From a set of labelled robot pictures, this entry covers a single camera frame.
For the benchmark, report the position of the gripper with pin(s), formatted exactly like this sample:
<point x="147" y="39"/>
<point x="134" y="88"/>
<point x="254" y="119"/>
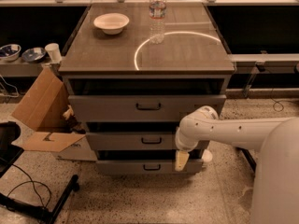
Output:
<point x="183" y="144"/>

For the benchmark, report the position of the grey drawer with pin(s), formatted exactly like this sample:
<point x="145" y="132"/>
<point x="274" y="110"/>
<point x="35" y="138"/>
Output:
<point x="146" y="167"/>
<point x="140" y="108"/>
<point x="132" y="141"/>

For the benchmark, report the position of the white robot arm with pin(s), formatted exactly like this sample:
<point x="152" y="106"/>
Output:
<point x="275" y="197"/>

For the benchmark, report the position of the grey bottom drawer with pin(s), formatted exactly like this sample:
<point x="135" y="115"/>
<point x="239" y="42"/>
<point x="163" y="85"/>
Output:
<point x="146" y="167"/>

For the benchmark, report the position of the grey drawer cabinet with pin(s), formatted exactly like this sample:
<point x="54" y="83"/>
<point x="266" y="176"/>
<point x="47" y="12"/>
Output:
<point x="190" y="61"/>

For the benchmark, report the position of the grey top drawer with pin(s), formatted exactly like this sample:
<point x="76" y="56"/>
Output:
<point x="140" y="108"/>

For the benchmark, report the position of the open cardboard box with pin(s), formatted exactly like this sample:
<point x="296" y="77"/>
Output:
<point x="45" y="109"/>

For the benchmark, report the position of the white cabinet caster wheel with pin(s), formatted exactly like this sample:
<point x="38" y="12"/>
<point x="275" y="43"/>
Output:
<point x="207" y="156"/>

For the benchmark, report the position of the black stand base right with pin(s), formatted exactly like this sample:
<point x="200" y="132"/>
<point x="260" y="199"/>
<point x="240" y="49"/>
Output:
<point x="249" y="158"/>

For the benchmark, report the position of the black stand base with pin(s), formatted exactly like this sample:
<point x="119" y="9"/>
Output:
<point x="41" y="213"/>
<point x="249" y="158"/>

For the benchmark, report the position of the clear plastic water bottle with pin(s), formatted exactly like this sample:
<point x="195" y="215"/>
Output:
<point x="157" y="11"/>

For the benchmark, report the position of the black stand base left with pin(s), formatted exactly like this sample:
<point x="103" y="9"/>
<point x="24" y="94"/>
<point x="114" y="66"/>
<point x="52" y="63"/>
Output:
<point x="41" y="213"/>

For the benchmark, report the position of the white paper cup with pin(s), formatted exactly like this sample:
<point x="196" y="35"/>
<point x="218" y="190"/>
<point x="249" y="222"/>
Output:
<point x="54" y="52"/>

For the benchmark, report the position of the black chair seat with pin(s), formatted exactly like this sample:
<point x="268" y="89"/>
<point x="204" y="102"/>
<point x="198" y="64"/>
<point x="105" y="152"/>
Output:
<point x="9" y="153"/>

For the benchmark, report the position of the blue white bowl right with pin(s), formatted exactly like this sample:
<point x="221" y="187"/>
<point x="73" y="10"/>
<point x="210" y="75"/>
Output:
<point x="34" y="55"/>

